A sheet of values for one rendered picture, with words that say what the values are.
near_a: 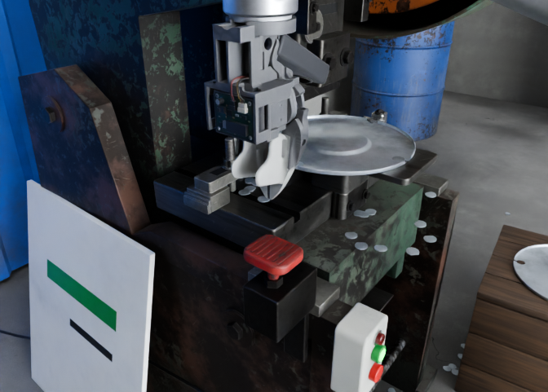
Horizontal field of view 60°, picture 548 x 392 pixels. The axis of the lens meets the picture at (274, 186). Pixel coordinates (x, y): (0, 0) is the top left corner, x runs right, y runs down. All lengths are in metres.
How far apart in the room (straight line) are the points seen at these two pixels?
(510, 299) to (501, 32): 3.09
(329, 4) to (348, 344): 0.56
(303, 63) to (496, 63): 3.72
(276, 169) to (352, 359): 0.32
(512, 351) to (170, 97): 1.02
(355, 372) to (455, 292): 1.16
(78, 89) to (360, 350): 0.70
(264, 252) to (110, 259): 0.51
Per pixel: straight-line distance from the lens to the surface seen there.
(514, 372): 1.44
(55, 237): 1.27
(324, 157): 0.85
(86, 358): 1.30
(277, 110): 0.51
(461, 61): 4.30
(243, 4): 0.48
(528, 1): 0.59
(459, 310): 1.80
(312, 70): 0.57
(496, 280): 1.37
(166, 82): 0.96
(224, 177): 0.84
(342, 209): 0.91
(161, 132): 0.98
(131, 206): 1.02
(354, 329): 0.72
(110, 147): 1.00
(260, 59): 0.50
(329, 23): 0.90
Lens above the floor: 1.12
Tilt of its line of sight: 27 degrees down
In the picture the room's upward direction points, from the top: straight up
